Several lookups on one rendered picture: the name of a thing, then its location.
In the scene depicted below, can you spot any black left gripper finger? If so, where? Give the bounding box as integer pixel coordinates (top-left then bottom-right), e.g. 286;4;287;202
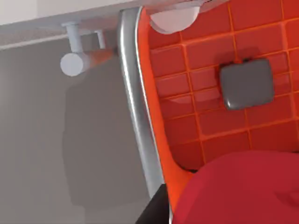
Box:
135;183;171;224

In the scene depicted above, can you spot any red round object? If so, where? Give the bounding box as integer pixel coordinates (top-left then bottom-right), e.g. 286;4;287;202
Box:
174;150;299;224

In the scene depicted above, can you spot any orange gridded basket, metal rim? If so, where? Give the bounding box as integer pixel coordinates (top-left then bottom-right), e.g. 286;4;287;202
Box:
117;0;299;224

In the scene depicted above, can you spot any grey rounded square pad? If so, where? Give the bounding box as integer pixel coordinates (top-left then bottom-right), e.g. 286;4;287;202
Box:
219;58;275;111

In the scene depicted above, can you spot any white round object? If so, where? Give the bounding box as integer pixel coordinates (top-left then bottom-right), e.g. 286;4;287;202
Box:
149;5;201;35

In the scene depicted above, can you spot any pale grey cabinet panel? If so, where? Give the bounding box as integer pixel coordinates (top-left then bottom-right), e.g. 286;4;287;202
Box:
0;6;142;51

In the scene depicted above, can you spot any pale grey metal handle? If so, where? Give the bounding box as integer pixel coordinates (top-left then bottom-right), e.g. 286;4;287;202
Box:
59;21;118;77

